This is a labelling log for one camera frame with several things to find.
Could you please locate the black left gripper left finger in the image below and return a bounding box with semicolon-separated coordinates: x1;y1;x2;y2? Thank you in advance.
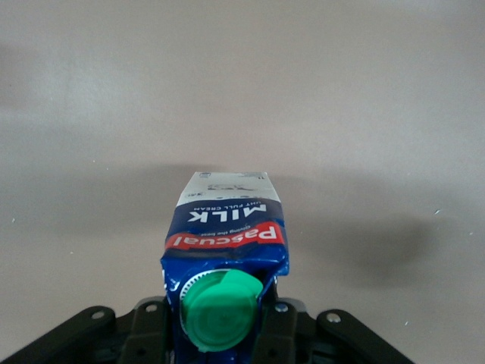
120;297;176;364

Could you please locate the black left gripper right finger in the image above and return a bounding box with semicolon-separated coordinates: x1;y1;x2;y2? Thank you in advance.
252;297;318;364

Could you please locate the blue milk carton green cap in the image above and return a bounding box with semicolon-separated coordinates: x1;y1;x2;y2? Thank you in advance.
158;171;291;364

